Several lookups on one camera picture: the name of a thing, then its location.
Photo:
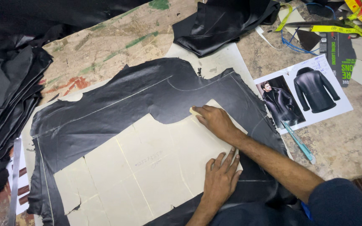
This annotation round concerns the person's right hand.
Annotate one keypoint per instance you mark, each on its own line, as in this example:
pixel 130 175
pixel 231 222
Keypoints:
pixel 218 122

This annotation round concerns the person's left hand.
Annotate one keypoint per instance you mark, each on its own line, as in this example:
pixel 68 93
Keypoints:
pixel 220 183

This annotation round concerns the cream tailor's chalk piece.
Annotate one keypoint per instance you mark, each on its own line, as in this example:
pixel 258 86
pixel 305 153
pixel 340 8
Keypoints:
pixel 194 111

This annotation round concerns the cream cardboard pattern template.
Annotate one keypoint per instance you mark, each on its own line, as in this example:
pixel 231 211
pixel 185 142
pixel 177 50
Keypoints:
pixel 143 175

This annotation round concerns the teal utility knife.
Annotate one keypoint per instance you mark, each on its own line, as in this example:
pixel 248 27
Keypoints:
pixel 299 142

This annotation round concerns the large black leather hide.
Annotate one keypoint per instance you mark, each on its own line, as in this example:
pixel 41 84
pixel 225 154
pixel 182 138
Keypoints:
pixel 130 97

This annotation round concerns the white paper strip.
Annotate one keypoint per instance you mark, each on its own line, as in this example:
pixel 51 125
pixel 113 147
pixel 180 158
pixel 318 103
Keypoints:
pixel 264 37

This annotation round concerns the folded shiny black leather piece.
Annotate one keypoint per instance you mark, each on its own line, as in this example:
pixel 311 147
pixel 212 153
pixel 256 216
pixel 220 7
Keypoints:
pixel 218 25

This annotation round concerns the printed jacket reference sheet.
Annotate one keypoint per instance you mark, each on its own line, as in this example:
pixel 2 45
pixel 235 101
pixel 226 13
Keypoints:
pixel 313 91

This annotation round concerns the dark triangular leather scrap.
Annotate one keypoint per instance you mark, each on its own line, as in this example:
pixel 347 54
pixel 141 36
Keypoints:
pixel 308 40

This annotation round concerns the cream card piece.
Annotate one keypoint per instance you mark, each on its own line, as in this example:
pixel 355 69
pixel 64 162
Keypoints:
pixel 291 17

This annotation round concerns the person's dark blue sleeve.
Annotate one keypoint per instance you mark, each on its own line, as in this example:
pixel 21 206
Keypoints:
pixel 347 204

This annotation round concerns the black printed cardboard box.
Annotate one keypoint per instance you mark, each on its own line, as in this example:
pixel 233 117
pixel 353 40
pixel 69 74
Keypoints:
pixel 338 56

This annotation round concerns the black scissors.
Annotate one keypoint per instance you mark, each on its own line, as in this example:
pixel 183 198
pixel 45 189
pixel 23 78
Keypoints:
pixel 316 23

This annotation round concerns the yellow measuring tape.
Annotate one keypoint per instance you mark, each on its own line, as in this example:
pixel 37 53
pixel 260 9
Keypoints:
pixel 344 30

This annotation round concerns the white paper with brown stripes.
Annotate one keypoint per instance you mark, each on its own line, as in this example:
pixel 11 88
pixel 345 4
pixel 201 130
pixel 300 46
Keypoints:
pixel 22 188

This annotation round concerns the steel ruler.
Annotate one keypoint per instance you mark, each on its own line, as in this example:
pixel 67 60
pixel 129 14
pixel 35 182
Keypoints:
pixel 14 182

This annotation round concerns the pile of black leather hides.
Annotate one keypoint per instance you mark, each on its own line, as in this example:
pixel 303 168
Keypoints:
pixel 8 81

